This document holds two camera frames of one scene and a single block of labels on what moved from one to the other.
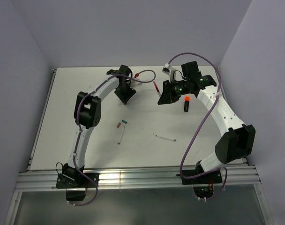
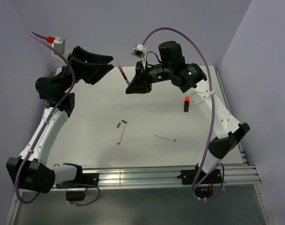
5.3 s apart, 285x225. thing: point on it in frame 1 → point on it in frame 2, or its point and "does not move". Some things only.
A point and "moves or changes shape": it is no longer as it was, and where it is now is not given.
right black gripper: [168, 96] → [139, 83]
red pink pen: [157, 88] moves or changes shape
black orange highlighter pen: [186, 104] does not move
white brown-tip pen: [121, 135] does not move
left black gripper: [124, 98] → [90, 74]
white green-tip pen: [172, 140] does not move
